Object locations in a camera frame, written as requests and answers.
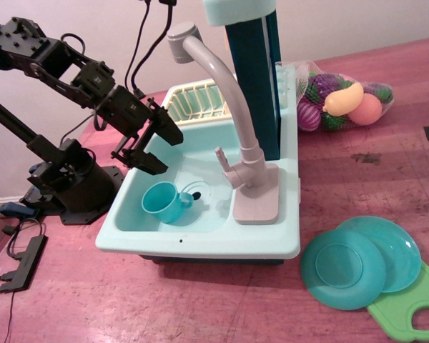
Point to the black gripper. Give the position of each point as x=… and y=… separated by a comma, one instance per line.
x=127, y=114

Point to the teal plastic toy cup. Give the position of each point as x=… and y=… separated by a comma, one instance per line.
x=164, y=202

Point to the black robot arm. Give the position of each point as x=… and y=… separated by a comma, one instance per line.
x=25, y=47

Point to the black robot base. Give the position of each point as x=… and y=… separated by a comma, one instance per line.
x=75, y=197

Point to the cream dish drying rack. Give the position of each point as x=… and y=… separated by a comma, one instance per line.
x=197, y=102

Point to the light blue toy sink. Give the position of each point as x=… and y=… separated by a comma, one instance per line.
x=208, y=229

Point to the blue clamp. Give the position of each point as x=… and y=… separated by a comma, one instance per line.
x=13, y=210

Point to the mesh bag of toy food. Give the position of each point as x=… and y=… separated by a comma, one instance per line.
x=303, y=86

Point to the black usb hub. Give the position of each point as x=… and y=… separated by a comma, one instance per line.
x=20, y=279

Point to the yellow toy mango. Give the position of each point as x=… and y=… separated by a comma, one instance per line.
x=341, y=102

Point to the orange toy fruit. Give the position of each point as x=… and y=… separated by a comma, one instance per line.
x=368, y=111

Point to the teal front plate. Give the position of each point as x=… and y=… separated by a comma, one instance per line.
x=343, y=270

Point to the teal plate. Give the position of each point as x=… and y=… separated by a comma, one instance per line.
x=343, y=270
x=399, y=250

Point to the teal rear plate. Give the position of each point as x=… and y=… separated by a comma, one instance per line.
x=399, y=250

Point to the green plastic cutting board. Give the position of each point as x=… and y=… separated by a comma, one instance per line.
x=394, y=311

